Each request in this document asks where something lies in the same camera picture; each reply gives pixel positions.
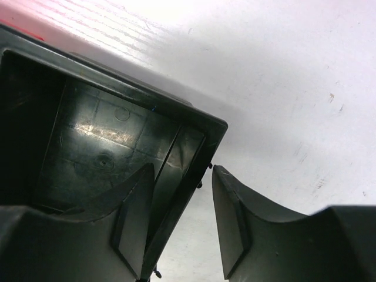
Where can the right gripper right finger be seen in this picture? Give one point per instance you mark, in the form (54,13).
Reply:
(261,240)

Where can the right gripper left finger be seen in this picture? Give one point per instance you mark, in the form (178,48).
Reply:
(104,240)

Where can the black plastic bin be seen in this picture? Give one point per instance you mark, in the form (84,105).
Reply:
(71,130)

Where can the red plastic bin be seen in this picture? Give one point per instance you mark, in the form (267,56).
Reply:
(32,36)

